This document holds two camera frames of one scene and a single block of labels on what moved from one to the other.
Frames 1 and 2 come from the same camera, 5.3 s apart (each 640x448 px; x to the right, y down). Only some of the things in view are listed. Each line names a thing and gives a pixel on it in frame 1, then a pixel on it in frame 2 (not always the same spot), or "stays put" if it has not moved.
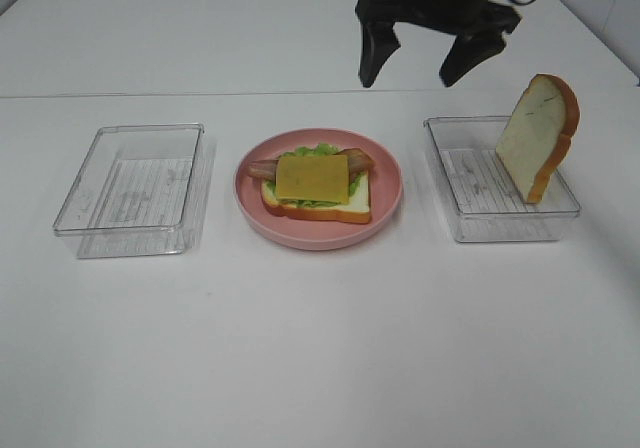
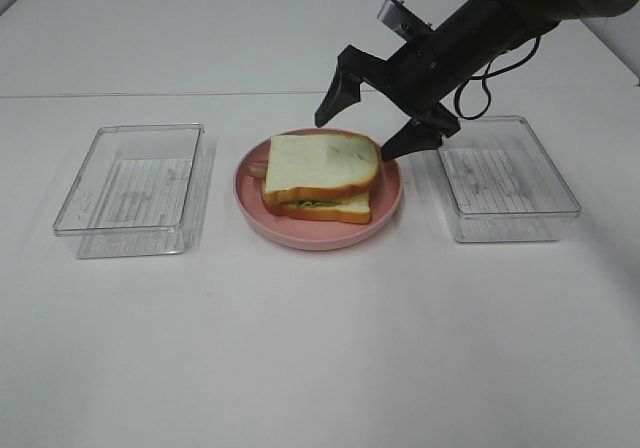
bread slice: x=538 y=134 to x=319 y=166
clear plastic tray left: x=140 y=191 stays put
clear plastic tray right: x=478 y=191 stays put
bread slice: x=357 y=209 stays put
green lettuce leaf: x=316 y=151 to x=311 y=203
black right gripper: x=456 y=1 to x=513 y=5
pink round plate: x=386 y=193 stays put
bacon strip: x=263 y=168 stays put
